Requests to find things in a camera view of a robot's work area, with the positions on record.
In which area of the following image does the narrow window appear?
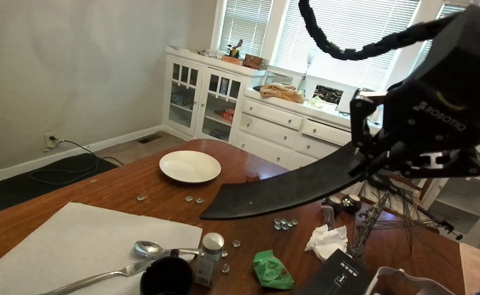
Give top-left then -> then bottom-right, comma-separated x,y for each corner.
215,0 -> 279,61

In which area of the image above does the white plate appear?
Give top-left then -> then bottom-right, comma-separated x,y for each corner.
158,150 -> 225,186

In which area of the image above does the black cardboard box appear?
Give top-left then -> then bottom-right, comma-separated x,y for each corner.
292,250 -> 376,295

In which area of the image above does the floor vent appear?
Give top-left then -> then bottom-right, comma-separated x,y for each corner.
137,134 -> 163,148

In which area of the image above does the green wrapper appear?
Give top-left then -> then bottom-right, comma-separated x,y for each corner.
251,250 -> 297,293

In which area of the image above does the crumpled white tissue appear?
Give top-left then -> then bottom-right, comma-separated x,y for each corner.
304,224 -> 351,263

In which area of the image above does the vase with feather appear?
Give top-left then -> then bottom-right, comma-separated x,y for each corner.
297,53 -> 315,96

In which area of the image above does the clear plastic container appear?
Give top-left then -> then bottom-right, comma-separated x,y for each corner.
366,266 -> 458,295

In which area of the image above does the black mug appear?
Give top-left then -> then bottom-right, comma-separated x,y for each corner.
138,256 -> 196,295

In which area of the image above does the black floor mat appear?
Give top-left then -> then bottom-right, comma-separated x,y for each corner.
0,152 -> 125,222

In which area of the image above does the white drawer dresser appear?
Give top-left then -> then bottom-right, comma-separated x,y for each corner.
230,88 -> 361,173

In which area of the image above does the wall outlet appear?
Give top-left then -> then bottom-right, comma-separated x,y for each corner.
45,132 -> 61,153

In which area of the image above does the white shelf unit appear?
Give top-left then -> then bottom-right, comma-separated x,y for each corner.
422,130 -> 480,252

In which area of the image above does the metal tripod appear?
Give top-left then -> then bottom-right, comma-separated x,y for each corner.
353,178 -> 466,263

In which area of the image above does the brown bread loaf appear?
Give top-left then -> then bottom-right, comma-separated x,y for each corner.
258,83 -> 307,107

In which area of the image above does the small brown box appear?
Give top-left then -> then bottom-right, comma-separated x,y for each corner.
241,53 -> 268,73

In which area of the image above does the white paper placemat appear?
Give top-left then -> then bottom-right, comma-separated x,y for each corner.
0,202 -> 205,295

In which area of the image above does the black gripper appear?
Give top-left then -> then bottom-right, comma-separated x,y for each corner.
350,4 -> 480,181

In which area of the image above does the white box with dark print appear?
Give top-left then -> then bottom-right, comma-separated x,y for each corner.
310,83 -> 348,107

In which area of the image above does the grey outlet cable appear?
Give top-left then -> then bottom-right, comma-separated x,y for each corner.
50,137 -> 127,168

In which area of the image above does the silver spoon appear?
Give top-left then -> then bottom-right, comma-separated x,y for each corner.
132,240 -> 204,261

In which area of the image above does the glass shaker with white lid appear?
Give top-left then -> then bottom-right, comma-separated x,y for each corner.
191,232 -> 228,289

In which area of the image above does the wide window with blinds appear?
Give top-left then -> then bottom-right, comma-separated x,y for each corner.
276,0 -> 433,99

